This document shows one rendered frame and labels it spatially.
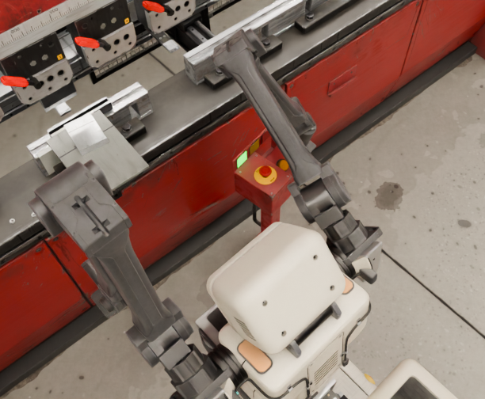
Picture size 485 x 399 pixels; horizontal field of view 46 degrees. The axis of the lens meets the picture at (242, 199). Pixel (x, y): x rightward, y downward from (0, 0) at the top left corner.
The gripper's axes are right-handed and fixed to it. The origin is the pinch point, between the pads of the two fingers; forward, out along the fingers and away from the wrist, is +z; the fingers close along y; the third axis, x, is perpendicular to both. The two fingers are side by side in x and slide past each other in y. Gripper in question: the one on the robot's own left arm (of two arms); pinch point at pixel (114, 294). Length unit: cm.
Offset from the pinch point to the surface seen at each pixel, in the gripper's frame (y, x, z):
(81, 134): -22, -41, 20
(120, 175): -21.5, -24.2, 11.9
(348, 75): -127, -9, 50
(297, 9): -109, -37, 25
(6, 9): -19, -64, -18
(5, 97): -14, -67, 37
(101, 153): -22.2, -32.8, 16.3
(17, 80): -13, -54, -6
